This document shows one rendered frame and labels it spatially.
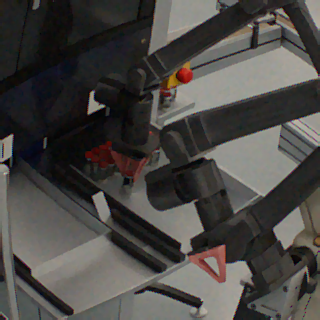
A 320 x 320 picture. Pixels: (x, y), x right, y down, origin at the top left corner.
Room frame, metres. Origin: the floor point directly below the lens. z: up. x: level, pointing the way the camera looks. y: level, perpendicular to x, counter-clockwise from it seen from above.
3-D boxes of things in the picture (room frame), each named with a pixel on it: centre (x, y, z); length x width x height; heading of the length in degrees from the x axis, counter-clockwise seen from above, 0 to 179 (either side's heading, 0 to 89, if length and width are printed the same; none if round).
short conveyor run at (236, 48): (2.69, -0.07, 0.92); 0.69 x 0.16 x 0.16; 140
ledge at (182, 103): (2.41, 0.03, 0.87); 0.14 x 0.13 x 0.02; 50
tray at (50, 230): (1.85, 0.29, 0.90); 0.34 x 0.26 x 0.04; 50
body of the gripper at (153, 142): (2.03, 0.06, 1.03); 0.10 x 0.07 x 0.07; 65
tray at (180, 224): (2.03, -0.02, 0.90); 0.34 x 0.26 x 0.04; 50
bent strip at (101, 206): (1.88, 0.06, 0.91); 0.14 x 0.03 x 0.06; 51
